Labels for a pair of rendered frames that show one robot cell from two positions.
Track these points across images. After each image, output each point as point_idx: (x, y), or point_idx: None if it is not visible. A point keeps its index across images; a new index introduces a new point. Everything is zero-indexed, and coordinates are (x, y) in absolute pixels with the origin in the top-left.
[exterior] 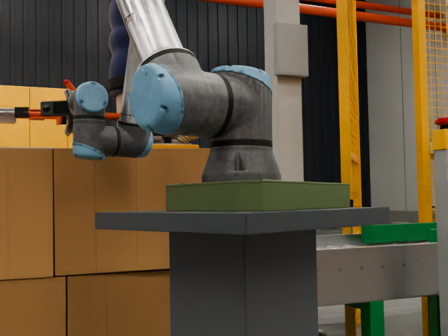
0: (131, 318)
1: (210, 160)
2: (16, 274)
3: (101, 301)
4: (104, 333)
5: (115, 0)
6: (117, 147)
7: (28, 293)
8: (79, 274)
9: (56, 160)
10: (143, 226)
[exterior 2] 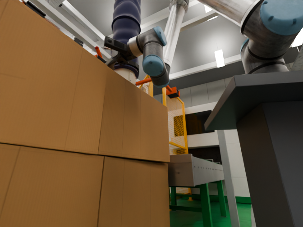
0: (134, 192)
1: (272, 70)
2: (71, 146)
3: (121, 178)
4: (120, 206)
5: (122, 29)
6: (164, 71)
7: (77, 167)
8: (112, 156)
9: (107, 74)
10: None
